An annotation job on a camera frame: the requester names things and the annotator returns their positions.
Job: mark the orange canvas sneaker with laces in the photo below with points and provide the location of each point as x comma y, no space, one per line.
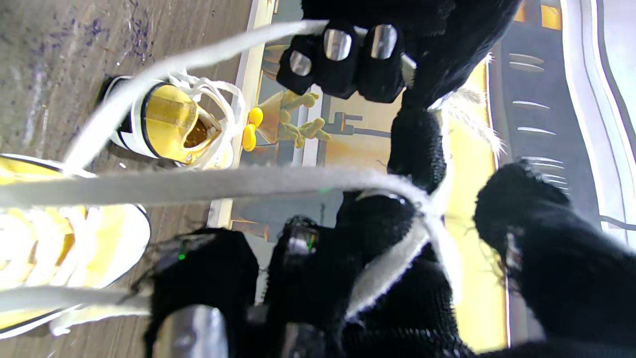
169,124

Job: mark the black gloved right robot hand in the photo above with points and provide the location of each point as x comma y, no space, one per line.
318,288

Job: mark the white pampas grass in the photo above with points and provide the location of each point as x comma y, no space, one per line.
477,124

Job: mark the yellow cactus ornament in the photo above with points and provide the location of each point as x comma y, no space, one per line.
293,122

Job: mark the black kitchen faucet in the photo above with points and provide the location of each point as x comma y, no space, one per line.
357,125

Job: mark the yellow oval fruit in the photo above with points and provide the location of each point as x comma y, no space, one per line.
248,138
255,117

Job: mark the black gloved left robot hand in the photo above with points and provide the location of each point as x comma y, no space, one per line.
447,40

